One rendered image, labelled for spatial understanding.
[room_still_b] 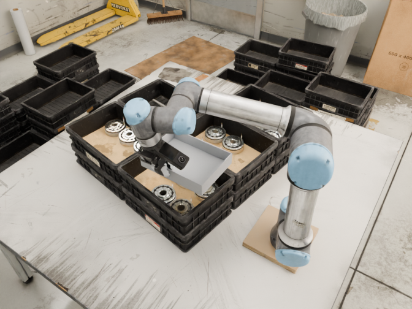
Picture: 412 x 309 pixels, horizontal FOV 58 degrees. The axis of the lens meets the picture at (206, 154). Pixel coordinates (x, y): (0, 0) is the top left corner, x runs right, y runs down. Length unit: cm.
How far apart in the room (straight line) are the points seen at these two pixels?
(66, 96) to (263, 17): 261
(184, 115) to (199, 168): 40
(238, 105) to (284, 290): 74
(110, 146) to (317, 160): 112
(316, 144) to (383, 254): 168
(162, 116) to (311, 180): 44
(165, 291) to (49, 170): 89
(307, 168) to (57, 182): 128
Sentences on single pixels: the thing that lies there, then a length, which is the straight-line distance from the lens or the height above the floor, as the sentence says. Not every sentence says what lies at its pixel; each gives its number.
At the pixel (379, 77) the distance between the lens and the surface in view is 413.
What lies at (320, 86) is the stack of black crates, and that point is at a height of 49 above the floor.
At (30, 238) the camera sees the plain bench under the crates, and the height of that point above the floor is 70.
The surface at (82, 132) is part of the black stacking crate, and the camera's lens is 193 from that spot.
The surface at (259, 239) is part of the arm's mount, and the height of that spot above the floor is 73.
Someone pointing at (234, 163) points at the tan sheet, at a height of 83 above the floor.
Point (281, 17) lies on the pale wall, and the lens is 457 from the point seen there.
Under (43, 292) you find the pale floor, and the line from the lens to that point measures 245.
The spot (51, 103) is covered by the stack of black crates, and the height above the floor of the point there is 49.
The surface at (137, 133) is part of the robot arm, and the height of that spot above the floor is 133.
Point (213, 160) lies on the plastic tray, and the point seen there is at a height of 104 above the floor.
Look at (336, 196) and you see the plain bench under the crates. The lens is 185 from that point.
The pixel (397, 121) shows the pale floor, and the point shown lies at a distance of 372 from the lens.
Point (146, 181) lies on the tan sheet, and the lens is 165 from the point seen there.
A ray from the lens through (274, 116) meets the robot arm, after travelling 112.
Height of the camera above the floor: 201
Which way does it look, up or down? 42 degrees down
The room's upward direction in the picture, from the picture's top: straight up
